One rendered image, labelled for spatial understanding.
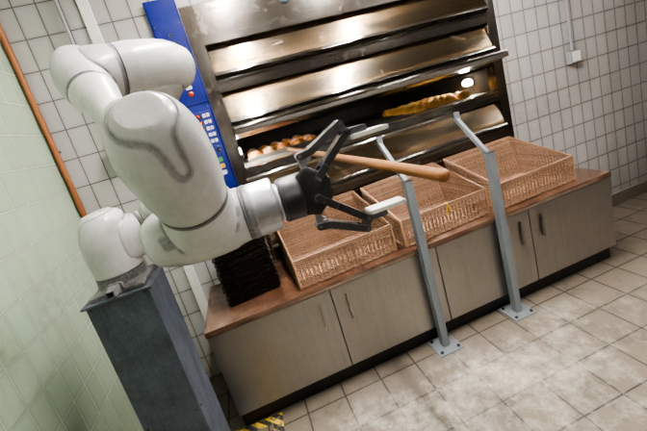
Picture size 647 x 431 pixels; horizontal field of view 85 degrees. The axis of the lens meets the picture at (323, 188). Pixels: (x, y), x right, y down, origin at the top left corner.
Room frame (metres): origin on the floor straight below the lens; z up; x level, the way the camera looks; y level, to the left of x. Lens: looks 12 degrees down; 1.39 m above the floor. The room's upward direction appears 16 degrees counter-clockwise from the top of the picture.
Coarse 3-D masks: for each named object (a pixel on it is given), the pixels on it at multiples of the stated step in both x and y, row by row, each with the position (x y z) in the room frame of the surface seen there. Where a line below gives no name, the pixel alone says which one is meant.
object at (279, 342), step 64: (576, 192) 1.89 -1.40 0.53; (384, 256) 1.69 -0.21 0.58; (448, 256) 1.71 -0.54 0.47; (576, 256) 1.88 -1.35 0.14; (256, 320) 1.50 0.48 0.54; (320, 320) 1.56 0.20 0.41; (384, 320) 1.62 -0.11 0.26; (448, 320) 1.69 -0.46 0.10; (256, 384) 1.48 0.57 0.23; (320, 384) 1.58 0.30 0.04
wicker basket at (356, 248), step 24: (312, 216) 2.08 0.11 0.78; (336, 216) 2.09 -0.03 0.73; (288, 240) 2.01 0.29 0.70; (312, 240) 2.03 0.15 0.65; (336, 240) 2.05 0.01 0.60; (360, 240) 1.67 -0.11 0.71; (384, 240) 1.70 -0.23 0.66; (288, 264) 1.83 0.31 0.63; (312, 264) 1.84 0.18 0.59; (336, 264) 1.64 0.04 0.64; (360, 264) 1.66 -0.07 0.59
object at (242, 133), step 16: (464, 64) 2.23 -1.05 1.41; (480, 64) 2.31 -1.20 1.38; (416, 80) 2.15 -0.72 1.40; (432, 80) 2.30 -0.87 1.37; (352, 96) 2.07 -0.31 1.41; (368, 96) 2.09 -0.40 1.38; (304, 112) 2.01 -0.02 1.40; (320, 112) 2.09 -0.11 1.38; (256, 128) 1.95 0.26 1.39; (272, 128) 2.13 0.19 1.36
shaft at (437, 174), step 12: (336, 156) 1.39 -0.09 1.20; (348, 156) 1.28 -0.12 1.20; (384, 168) 0.98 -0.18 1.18; (396, 168) 0.91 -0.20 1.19; (408, 168) 0.85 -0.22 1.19; (420, 168) 0.80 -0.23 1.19; (432, 168) 0.76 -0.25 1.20; (444, 168) 0.74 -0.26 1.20; (432, 180) 0.76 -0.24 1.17; (444, 180) 0.72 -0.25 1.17
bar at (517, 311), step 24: (432, 120) 1.91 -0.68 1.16; (456, 120) 1.93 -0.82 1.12; (360, 144) 1.82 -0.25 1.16; (480, 144) 1.79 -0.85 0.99; (288, 168) 1.74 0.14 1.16; (408, 192) 1.62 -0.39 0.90; (504, 216) 1.73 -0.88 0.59; (504, 240) 1.72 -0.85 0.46; (504, 264) 1.75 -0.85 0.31; (432, 288) 1.62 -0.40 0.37; (432, 312) 1.65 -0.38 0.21; (504, 312) 1.76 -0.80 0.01; (528, 312) 1.70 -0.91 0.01
